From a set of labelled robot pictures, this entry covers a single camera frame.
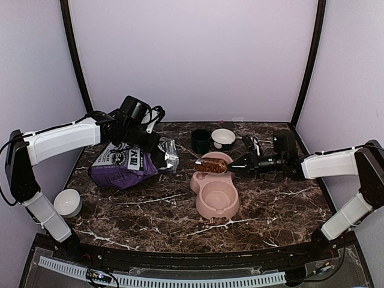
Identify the purple pet food bag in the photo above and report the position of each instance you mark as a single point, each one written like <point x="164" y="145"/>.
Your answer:
<point x="125" y="166"/>

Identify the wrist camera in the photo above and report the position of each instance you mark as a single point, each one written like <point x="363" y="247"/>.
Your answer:
<point x="252" y="145"/>
<point x="153" y="116"/>

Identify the dark green mug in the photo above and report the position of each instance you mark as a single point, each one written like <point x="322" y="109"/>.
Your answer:
<point x="201" y="141"/>

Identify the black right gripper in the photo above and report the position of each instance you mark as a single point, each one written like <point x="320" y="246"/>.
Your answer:
<point x="252" y="165"/>

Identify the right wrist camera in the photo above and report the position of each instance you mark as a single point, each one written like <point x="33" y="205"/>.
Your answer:
<point x="252" y="145"/>

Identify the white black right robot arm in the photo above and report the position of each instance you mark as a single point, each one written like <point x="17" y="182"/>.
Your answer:
<point x="364" y="161"/>

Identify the grey slotted cable duct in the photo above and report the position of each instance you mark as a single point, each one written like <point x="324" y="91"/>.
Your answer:
<point x="141" y="277"/>

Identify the pink double pet bowl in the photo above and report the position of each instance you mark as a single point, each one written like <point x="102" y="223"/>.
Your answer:
<point x="216" y="195"/>

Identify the black front frame rail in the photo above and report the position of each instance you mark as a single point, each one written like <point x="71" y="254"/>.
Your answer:
<point x="111" y="256"/>

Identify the white ceramic pet bowl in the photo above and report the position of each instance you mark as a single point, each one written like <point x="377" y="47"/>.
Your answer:
<point x="223" y="139"/>

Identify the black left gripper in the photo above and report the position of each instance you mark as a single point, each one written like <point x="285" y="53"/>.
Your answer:
<point x="149" y="147"/>

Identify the white grey round bowl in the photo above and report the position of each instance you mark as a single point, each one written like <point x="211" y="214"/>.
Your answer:
<point x="68" y="203"/>

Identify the metal food scoop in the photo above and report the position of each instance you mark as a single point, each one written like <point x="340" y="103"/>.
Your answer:
<point x="211" y="165"/>

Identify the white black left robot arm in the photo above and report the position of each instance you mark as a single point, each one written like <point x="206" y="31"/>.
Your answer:
<point x="132" y="123"/>

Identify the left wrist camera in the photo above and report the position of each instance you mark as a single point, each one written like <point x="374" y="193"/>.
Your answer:
<point x="153" y="116"/>

